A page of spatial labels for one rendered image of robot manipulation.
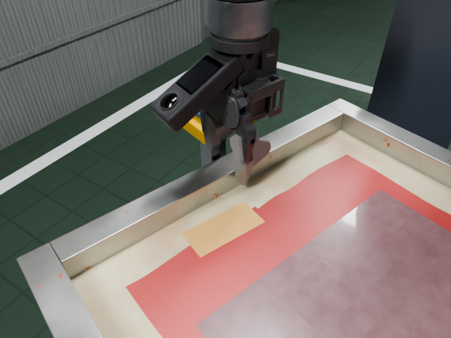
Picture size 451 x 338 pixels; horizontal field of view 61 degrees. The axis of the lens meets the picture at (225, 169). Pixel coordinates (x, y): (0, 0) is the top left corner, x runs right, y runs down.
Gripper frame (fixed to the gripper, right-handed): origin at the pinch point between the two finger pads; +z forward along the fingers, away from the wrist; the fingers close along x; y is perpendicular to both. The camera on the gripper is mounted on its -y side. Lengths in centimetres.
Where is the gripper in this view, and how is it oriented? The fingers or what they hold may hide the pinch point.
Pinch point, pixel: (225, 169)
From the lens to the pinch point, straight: 57.0
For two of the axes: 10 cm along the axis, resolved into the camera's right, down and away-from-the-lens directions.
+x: -6.3, -5.0, 6.0
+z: 0.0, 7.7, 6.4
